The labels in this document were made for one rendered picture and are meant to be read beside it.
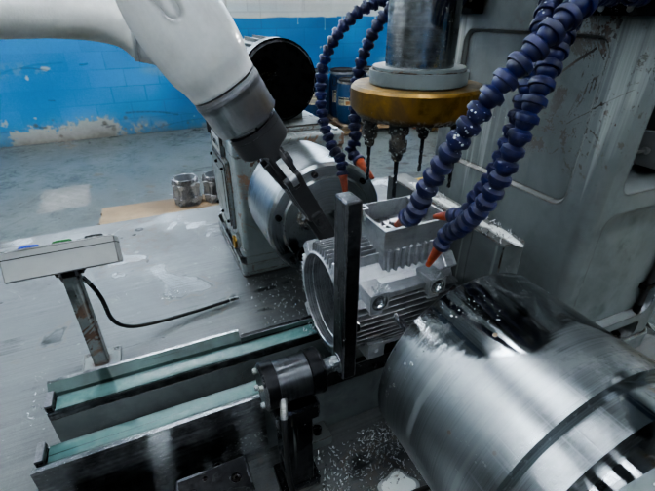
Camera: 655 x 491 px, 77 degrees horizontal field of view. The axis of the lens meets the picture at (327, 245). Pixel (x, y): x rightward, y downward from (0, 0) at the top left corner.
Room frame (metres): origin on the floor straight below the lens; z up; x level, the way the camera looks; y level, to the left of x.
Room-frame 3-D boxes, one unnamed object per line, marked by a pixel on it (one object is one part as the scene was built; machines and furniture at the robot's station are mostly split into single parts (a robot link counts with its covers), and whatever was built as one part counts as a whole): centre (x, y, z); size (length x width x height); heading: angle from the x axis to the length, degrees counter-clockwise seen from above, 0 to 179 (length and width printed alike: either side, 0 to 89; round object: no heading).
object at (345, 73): (5.81, -0.27, 0.37); 1.20 x 0.80 x 0.74; 109
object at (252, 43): (1.15, 0.20, 1.16); 0.33 x 0.26 x 0.42; 24
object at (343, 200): (0.40, -0.02, 1.12); 0.04 x 0.03 x 0.26; 114
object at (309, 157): (0.90, 0.06, 1.04); 0.37 x 0.25 x 0.25; 24
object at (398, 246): (0.59, -0.12, 1.11); 0.12 x 0.11 x 0.07; 114
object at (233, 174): (1.12, 0.16, 0.99); 0.35 x 0.31 x 0.37; 24
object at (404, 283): (0.58, -0.08, 1.01); 0.20 x 0.19 x 0.19; 114
